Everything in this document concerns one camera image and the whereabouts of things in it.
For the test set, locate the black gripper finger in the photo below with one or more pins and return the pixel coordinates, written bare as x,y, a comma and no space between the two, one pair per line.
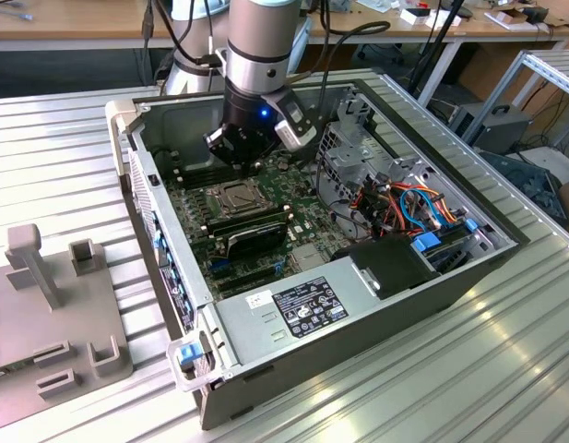
265,154
215,140

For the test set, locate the silver CPU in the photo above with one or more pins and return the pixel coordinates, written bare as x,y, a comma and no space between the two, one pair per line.
235,199

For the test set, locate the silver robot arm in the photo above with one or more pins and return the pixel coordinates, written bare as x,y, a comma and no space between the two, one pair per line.
256,51

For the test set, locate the CPU socket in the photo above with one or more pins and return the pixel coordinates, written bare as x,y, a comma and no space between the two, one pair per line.
215,205

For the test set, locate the round coin battery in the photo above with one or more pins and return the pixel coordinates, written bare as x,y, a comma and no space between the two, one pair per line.
283,163

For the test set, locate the black RAM slot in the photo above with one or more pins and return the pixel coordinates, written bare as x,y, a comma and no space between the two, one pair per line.
192,177
192,166
192,171
265,212
265,222
192,183
265,217

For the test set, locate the green motherboard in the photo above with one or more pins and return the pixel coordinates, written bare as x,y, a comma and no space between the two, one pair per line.
307,217

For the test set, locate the black graphics card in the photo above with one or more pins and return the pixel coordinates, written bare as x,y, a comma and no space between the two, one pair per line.
256,237

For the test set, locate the silver chipset heat sink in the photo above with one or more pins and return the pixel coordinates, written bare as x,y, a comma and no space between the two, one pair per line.
307,257

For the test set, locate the silver metal drive cage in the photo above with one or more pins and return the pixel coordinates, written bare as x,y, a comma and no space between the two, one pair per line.
381,157

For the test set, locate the black expansion slot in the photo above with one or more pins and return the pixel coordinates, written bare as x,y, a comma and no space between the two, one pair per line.
233,290
247,275

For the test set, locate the black plastic air shroud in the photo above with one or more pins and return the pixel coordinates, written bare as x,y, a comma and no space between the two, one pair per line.
390,263

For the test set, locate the silver power supply unit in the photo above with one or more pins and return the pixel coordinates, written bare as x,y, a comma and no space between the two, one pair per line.
265,332

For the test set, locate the blue disk carrier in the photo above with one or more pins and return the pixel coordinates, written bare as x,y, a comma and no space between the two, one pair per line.
470,225
427,242

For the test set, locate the wooden desk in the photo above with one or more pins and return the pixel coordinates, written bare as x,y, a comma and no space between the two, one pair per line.
470,27
72,23

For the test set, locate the small white box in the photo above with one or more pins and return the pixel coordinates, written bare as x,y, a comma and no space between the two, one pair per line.
413,17

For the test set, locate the black stand pole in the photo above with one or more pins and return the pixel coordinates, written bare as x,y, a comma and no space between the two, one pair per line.
438,34

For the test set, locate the blue plastic case latch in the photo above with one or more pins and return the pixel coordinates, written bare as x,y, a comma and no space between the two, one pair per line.
189,353

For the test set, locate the grey open PC case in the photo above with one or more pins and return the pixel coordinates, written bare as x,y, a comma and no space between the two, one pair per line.
381,341

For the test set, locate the grey parts rack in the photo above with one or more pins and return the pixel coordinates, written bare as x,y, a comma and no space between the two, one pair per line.
58,323

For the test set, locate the dark plastic crate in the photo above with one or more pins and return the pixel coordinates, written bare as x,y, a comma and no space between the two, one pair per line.
528,180

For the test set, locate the open cardboard box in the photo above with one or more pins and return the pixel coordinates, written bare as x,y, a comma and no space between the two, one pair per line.
507,19

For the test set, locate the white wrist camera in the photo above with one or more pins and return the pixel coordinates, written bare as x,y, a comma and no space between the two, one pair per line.
291,134

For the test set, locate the black camera bracket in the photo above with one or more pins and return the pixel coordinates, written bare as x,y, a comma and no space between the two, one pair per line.
277,99

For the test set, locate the aluminium frame rack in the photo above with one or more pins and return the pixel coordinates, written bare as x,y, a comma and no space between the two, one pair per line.
553,69

